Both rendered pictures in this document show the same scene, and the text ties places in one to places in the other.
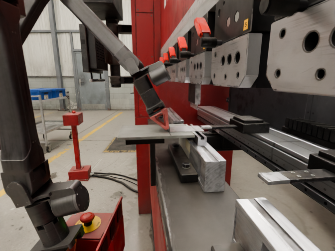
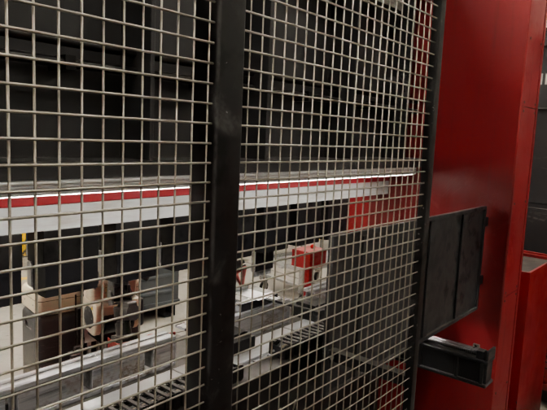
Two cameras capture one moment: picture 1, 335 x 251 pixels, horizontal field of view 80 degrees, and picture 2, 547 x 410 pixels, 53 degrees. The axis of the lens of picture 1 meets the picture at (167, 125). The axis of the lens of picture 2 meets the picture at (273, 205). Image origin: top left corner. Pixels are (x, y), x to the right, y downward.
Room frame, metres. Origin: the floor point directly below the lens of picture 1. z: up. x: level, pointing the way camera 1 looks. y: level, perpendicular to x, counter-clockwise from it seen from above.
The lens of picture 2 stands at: (-0.55, -1.56, 1.59)
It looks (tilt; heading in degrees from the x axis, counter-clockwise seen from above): 7 degrees down; 47
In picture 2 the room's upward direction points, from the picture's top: 2 degrees clockwise
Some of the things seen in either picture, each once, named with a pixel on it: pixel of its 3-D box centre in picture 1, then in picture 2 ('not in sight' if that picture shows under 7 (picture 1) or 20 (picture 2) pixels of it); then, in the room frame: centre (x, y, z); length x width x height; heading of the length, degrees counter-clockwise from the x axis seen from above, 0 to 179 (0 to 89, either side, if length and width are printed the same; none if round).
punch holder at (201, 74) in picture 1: (211, 53); (229, 233); (0.58, -0.12, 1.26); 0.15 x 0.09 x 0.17; 8
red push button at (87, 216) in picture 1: (87, 220); not in sight; (0.50, 0.23, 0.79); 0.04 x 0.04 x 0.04
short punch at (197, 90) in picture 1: (194, 95); (262, 262); (0.76, -0.10, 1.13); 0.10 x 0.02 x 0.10; 8
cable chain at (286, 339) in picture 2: (334, 134); (317, 333); (0.61, -0.52, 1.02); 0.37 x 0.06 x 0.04; 8
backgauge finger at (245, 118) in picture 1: (231, 124); (296, 303); (0.79, -0.26, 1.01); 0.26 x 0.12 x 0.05; 98
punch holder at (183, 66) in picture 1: (192, 60); (267, 226); (0.78, -0.09, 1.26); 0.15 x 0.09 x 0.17; 8
